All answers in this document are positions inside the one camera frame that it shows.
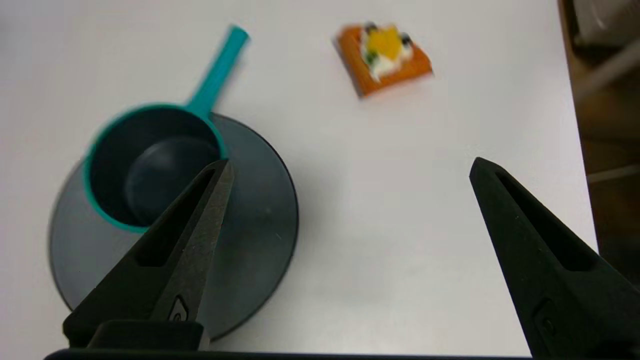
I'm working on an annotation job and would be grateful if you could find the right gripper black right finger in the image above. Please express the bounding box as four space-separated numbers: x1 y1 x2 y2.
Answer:
469 157 640 360

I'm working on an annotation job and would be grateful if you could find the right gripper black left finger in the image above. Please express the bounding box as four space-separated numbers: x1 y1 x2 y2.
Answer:
62 159 235 351

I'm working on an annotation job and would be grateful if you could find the toy waffle with fruit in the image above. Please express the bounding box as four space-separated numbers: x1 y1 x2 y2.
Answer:
334 21 434 99

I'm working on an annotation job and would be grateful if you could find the gray round plate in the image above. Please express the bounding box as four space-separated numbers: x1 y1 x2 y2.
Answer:
48 112 300 342

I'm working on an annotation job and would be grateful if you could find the teal toy saucepan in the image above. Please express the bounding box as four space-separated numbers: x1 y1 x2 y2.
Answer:
82 25 250 234

